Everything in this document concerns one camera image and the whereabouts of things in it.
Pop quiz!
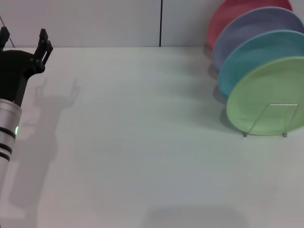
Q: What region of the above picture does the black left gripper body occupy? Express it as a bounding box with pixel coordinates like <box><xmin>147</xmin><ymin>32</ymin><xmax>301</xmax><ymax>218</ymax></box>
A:
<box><xmin>0</xmin><ymin>49</ymin><xmax>46</xmax><ymax>108</ymax></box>

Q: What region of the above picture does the green round plate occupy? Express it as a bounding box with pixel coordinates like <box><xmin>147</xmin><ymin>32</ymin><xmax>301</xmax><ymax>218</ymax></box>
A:
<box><xmin>226</xmin><ymin>56</ymin><xmax>304</xmax><ymax>137</ymax></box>

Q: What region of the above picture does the red round plate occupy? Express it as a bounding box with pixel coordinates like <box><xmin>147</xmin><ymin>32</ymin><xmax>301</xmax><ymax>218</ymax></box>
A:
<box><xmin>207</xmin><ymin>0</ymin><xmax>293</xmax><ymax>50</ymax></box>

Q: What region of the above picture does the blue round plate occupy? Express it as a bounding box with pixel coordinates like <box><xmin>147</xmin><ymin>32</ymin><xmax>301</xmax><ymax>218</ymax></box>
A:
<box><xmin>218</xmin><ymin>29</ymin><xmax>304</xmax><ymax>99</ymax></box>

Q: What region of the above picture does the purple round plate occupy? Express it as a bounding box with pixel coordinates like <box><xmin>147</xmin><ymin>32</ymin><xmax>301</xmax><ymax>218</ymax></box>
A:
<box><xmin>212</xmin><ymin>6</ymin><xmax>304</xmax><ymax>71</ymax></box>

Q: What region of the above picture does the silver wire plate rack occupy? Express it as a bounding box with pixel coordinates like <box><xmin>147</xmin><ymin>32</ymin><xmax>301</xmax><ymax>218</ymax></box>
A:
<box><xmin>243</xmin><ymin>103</ymin><xmax>299</xmax><ymax>138</ymax></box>

